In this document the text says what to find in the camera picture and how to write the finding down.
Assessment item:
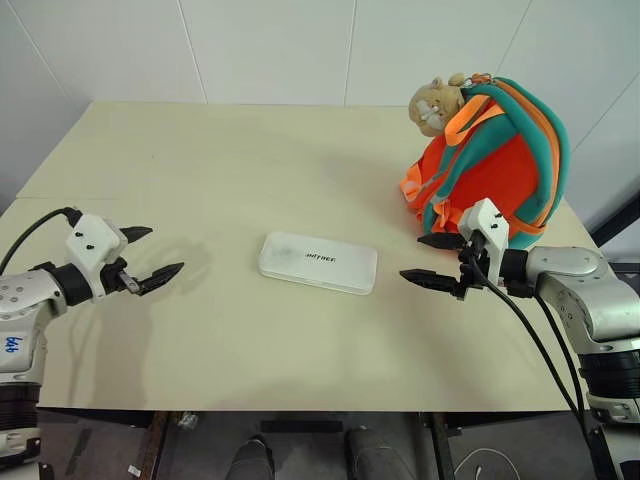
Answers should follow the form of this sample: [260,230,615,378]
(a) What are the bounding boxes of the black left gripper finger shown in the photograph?
[133,261,186,296]
[122,225,154,247]

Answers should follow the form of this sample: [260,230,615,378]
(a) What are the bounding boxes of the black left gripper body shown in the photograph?
[99,256,141,301]

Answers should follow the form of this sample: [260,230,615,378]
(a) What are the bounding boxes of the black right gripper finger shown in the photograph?
[398,268,462,297]
[416,232,467,251]

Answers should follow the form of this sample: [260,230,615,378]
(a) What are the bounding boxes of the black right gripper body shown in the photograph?
[454,230,494,304]

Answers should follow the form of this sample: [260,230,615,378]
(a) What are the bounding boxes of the orange and teal backpack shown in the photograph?
[398,73,572,240]

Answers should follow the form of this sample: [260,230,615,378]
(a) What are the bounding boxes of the white rectangular case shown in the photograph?
[257,230,379,297]

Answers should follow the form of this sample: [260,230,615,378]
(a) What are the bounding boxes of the beige plush toy pendant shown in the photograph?
[408,72,470,138]

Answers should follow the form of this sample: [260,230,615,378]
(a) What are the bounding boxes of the rusty metal table leg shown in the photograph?
[130,411,170,480]
[430,412,454,480]

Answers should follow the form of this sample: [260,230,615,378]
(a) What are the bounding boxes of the dark grey rounded shape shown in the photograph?
[227,433,277,480]

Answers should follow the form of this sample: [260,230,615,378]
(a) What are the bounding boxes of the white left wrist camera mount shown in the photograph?
[64,213,129,302]

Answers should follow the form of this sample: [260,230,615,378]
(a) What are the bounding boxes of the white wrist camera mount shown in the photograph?
[64,213,129,302]
[459,197,512,287]

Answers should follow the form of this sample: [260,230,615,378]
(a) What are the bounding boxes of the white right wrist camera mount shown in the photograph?
[459,197,512,287]

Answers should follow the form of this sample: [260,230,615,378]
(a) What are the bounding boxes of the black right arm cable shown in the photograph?
[530,292,587,431]
[469,234,609,480]

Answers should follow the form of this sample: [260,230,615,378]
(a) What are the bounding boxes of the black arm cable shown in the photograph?
[469,234,609,480]
[0,206,84,277]
[530,292,587,431]

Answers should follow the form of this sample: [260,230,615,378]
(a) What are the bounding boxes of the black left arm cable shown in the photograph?
[0,206,84,277]

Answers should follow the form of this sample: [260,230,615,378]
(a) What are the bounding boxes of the black frame beside table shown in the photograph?
[591,177,640,284]

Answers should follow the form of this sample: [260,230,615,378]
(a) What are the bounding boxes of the thin white floor cable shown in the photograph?
[455,446,522,480]

